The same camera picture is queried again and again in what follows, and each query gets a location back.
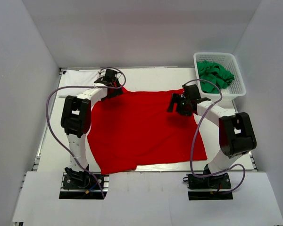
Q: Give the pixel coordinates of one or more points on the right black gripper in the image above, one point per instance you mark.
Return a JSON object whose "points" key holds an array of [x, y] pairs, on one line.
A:
{"points": [[177, 98]]}

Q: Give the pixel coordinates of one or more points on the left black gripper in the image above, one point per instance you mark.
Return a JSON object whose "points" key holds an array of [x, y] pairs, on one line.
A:
{"points": [[116, 92]]}

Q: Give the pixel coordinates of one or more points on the red t shirt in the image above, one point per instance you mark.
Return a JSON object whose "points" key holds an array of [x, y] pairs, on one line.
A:
{"points": [[135, 129]]}

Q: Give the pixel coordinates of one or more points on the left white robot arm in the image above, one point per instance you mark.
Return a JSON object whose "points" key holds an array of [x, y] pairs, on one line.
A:
{"points": [[76, 117]]}

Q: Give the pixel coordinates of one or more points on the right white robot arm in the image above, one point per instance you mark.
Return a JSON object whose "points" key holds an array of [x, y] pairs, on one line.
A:
{"points": [[235, 131]]}

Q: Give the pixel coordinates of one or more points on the folded white t shirt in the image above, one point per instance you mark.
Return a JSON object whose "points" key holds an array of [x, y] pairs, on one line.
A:
{"points": [[76, 78]]}

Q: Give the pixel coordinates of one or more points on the green t shirt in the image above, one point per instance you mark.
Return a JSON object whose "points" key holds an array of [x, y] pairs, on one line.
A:
{"points": [[213, 77]]}

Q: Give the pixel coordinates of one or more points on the white plastic basket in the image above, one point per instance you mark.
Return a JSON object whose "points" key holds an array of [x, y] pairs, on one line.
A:
{"points": [[228, 61]]}

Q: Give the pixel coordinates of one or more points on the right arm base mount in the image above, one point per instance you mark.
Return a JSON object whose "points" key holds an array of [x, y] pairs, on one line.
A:
{"points": [[208, 189]]}

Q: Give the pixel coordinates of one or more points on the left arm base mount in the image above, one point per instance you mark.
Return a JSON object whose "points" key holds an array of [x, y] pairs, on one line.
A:
{"points": [[74, 188]]}

